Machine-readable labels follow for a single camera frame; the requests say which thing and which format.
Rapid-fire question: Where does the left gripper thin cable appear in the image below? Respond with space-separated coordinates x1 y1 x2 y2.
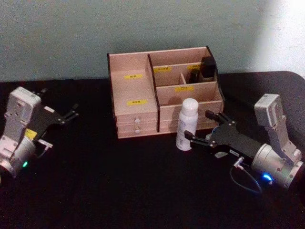
35 139 54 159

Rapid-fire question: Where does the small black bottle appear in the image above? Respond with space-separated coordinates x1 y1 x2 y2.
189 69 201 84

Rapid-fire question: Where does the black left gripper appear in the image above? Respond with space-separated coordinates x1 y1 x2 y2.
25 88 80 144

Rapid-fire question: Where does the white plastic spray bottle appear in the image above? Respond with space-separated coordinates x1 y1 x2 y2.
175 98 199 152

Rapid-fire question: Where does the black table cloth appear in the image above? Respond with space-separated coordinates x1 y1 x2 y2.
0 71 305 229

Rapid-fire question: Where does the tall black bottle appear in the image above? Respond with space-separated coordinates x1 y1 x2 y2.
200 56 216 81

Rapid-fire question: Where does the small wooden drawer white knob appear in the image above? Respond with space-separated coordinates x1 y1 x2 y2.
115 112 158 125
116 122 159 135

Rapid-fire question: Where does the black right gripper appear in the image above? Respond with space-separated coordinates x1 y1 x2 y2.
184 109 263 166

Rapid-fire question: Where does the right gripper thin cable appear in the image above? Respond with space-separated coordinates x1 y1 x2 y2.
230 156 263 194

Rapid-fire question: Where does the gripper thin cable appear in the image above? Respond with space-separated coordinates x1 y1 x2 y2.
35 139 54 159
230 156 263 194

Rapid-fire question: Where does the wooden desk organizer with drawers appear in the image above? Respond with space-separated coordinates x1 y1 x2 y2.
107 46 225 140

